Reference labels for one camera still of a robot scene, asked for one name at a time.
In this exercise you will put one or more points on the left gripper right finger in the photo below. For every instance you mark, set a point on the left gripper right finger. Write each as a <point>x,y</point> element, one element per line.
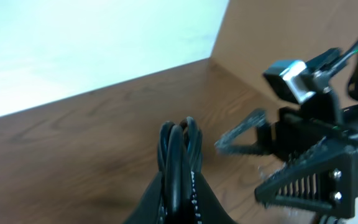
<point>206,206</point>

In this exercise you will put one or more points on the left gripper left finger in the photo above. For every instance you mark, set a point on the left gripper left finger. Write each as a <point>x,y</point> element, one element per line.
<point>149,208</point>

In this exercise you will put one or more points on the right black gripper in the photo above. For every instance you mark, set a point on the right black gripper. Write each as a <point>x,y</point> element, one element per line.
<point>324,138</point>

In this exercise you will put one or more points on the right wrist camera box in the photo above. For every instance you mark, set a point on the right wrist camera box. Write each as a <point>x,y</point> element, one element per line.
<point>284,76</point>

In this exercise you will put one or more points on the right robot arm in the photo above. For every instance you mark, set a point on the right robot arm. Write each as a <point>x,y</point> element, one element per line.
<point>333,74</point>

